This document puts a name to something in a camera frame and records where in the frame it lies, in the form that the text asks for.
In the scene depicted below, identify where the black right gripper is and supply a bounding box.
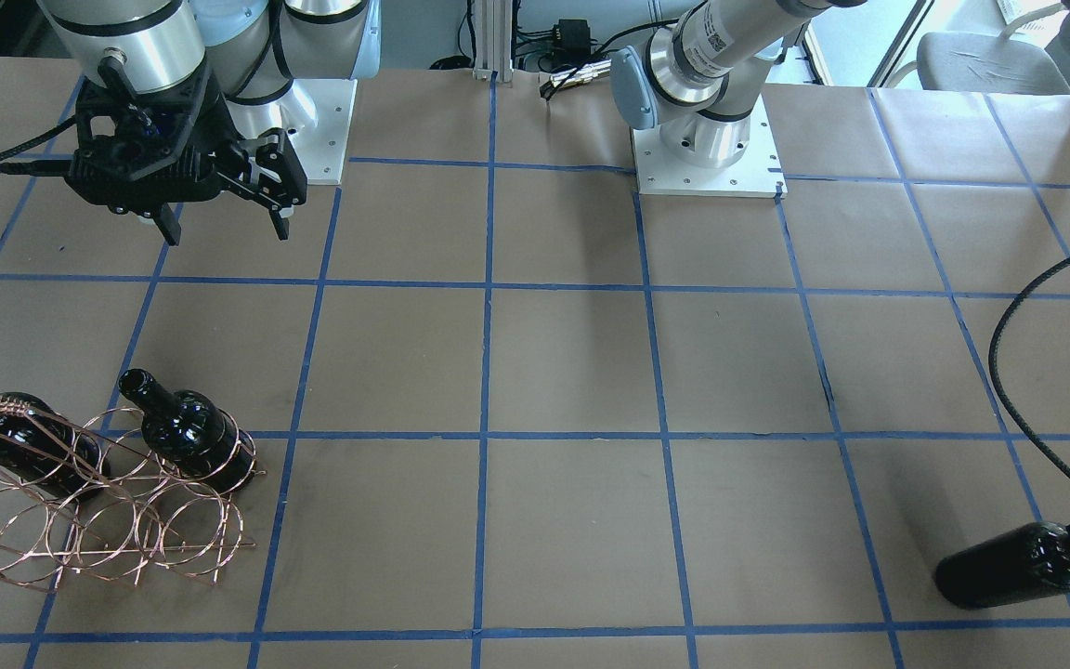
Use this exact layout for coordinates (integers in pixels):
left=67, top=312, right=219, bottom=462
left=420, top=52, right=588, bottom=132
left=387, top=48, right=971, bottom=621
left=67, top=56, right=308, bottom=247

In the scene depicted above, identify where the dark wine bottle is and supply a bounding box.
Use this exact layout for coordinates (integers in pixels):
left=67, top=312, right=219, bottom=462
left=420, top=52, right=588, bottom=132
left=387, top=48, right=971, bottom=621
left=933, top=522, right=1070, bottom=610
left=118, top=368, right=254, bottom=495

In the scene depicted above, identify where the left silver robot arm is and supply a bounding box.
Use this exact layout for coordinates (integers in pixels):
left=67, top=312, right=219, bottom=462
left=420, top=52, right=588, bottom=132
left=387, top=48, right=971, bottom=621
left=608, top=1, right=1070, bottom=556

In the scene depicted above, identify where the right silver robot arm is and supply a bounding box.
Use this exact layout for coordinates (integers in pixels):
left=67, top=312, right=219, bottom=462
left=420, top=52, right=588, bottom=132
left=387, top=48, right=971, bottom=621
left=41, top=1, right=382, bottom=246

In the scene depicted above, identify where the dark wine bottle far basket side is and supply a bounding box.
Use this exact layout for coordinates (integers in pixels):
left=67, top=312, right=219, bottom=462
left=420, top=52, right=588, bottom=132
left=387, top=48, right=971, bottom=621
left=0, top=413, right=111, bottom=499

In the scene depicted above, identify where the black power adapter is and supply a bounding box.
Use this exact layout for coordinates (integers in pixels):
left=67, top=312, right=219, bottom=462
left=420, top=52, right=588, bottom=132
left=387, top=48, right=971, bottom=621
left=552, top=18, right=594, bottom=65

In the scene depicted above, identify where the grey office chair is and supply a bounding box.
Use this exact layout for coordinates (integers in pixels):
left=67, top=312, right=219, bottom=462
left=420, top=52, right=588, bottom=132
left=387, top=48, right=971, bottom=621
left=878, top=1, right=1070, bottom=95

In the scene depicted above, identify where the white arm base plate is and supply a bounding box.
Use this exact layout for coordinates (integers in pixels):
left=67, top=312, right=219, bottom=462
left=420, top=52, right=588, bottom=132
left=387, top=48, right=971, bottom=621
left=630, top=97, right=789, bottom=199
left=292, top=79, right=360, bottom=186

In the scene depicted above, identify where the black braided cable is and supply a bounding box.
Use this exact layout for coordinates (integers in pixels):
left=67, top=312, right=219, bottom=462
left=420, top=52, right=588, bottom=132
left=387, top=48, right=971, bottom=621
left=988, top=230, right=1070, bottom=507

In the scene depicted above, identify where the aluminium frame post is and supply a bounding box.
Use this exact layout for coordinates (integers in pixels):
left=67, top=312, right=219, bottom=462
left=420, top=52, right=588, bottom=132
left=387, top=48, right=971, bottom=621
left=468, top=0, right=516, bottom=85

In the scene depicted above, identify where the copper wire wine basket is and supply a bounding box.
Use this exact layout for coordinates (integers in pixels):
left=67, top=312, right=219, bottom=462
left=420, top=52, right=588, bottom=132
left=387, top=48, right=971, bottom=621
left=0, top=394, right=254, bottom=593

